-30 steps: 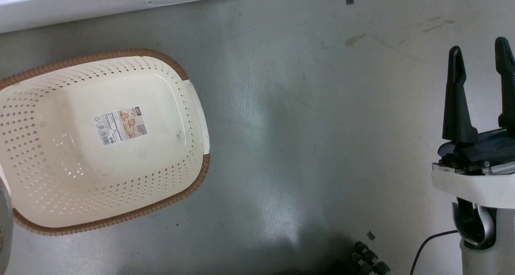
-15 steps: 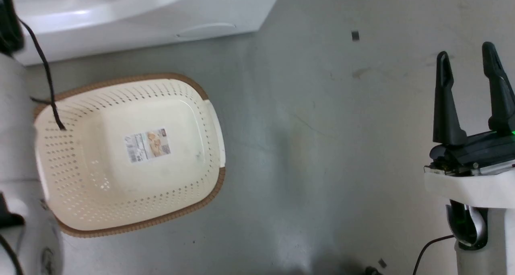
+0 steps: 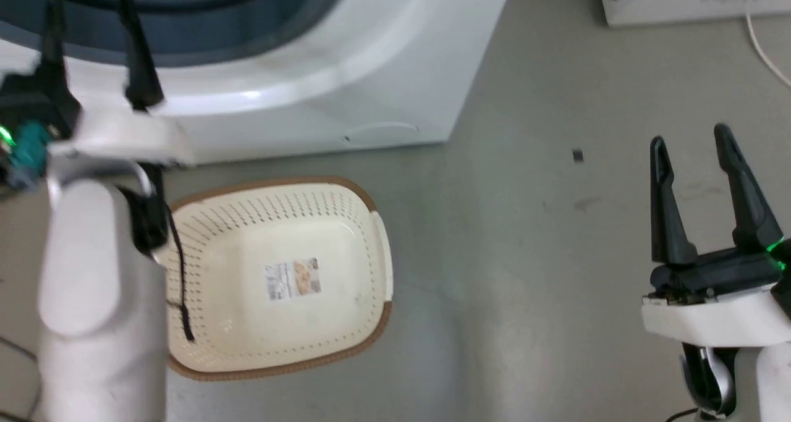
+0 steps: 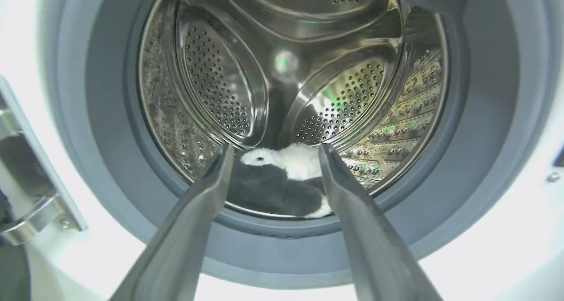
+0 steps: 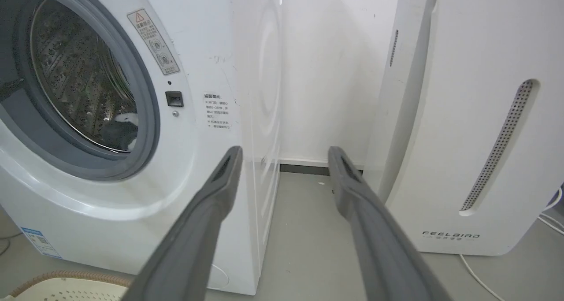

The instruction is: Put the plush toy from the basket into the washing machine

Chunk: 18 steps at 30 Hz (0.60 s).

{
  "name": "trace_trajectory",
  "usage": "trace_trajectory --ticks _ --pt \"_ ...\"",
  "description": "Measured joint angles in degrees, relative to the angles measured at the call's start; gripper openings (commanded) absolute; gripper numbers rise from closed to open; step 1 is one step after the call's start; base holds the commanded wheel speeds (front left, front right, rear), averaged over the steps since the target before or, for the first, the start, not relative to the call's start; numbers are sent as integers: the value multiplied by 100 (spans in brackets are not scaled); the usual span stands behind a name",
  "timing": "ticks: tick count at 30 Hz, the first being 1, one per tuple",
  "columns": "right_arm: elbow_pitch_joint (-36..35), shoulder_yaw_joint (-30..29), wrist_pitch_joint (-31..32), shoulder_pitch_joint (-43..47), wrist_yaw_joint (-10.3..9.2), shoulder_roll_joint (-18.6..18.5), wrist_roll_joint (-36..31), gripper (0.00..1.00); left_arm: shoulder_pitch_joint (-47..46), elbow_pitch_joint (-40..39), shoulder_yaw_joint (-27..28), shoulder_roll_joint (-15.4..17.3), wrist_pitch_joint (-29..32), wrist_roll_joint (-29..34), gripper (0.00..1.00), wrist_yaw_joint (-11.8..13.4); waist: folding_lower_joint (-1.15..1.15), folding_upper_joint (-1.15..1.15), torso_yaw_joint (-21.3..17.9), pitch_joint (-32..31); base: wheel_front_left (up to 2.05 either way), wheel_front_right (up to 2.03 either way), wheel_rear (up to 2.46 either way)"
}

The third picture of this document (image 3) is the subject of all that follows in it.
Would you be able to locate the dark blue washer door gasket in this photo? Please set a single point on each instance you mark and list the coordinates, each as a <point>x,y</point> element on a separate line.
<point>247,14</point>

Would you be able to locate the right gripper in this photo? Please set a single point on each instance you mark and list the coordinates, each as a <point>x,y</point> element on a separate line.
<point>717,314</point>

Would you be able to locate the printed label sticker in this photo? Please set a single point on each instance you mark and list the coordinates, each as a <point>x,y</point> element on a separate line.
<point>293,279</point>

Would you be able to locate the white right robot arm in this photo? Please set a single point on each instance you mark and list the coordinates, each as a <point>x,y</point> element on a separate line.
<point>772,385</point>

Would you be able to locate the teal plug on left gripper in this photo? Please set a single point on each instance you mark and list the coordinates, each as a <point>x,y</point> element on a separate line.
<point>28,151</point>

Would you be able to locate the cream perforated basket brown rim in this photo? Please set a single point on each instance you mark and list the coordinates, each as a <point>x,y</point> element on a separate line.
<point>247,329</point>

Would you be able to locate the washing machine filter flap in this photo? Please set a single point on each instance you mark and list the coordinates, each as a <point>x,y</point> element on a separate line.
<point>380,132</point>

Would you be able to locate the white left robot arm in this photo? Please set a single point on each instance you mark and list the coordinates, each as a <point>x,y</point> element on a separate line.
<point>93,286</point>

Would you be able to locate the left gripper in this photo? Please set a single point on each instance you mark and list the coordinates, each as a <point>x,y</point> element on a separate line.
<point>117,136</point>

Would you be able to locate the small black floor scrap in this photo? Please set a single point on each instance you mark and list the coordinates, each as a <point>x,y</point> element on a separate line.
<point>578,156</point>

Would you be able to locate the white front-load washing machine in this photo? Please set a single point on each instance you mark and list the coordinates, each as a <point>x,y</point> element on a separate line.
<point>371,51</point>

